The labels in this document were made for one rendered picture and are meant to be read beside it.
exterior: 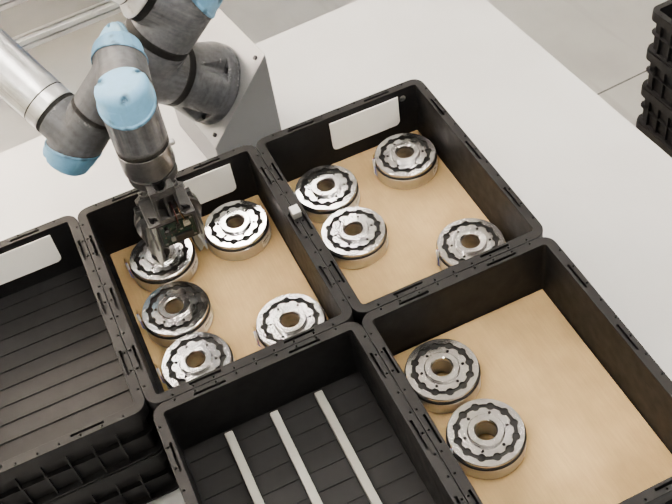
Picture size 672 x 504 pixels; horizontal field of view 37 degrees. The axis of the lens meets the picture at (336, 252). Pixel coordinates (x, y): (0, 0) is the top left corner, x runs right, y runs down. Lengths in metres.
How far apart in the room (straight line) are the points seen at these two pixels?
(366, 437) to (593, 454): 0.30
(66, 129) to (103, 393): 0.38
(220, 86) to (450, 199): 0.47
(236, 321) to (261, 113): 0.48
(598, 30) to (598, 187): 1.52
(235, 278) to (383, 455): 0.39
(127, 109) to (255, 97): 0.53
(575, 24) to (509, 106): 1.37
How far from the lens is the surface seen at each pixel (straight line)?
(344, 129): 1.65
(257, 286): 1.53
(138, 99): 1.31
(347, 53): 2.11
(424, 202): 1.61
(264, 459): 1.37
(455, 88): 2.00
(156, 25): 1.67
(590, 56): 3.19
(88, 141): 1.47
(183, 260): 1.56
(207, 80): 1.78
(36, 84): 1.50
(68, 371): 1.53
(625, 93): 3.07
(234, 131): 1.83
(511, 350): 1.42
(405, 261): 1.53
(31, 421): 1.50
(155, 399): 1.33
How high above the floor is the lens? 2.01
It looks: 49 degrees down
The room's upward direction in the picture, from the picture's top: 11 degrees counter-clockwise
